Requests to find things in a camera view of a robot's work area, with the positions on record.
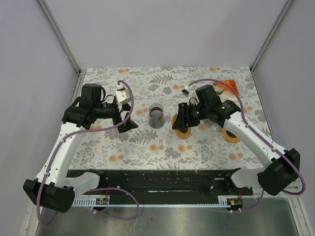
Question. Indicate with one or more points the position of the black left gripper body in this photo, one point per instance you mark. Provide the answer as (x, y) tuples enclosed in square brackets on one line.
[(112, 111)]

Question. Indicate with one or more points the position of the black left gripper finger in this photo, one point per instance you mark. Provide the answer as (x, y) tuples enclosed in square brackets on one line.
[(127, 125), (125, 108)]

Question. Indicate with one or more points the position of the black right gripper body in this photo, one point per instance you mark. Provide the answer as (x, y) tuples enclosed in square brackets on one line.
[(194, 115)]

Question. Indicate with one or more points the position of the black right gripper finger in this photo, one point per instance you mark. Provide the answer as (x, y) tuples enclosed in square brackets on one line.
[(183, 113), (176, 125)]

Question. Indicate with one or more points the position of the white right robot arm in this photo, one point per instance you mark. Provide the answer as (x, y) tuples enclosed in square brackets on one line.
[(280, 165)]

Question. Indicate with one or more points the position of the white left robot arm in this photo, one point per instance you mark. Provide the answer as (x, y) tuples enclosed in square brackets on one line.
[(51, 188)]

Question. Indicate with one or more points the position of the glass coffee carafe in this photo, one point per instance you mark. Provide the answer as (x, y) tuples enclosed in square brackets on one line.
[(156, 119)]

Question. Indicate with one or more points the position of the orange coffee filter pack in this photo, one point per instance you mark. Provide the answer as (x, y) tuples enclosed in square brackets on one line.
[(225, 92)]

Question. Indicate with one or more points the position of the floral patterned tablecloth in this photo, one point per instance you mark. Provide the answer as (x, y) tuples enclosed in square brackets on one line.
[(154, 145)]

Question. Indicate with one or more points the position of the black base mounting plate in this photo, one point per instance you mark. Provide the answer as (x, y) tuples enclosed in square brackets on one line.
[(166, 188)]

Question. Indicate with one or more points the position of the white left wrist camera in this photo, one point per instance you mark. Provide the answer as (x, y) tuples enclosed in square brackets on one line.
[(122, 95)]

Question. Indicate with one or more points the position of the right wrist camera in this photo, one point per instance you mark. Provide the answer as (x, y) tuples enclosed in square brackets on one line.
[(186, 91)]

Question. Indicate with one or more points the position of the white slotted cable duct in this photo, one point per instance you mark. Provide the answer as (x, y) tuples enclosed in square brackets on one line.
[(91, 201)]

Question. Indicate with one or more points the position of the aluminium frame rail left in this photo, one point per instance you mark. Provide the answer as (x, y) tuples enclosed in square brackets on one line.
[(54, 26)]

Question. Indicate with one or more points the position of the aluminium frame rail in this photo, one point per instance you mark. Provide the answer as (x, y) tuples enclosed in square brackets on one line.
[(54, 26), (275, 27)]

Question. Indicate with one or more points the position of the aluminium frame rail right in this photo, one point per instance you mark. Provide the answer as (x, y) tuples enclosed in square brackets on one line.
[(275, 27)]

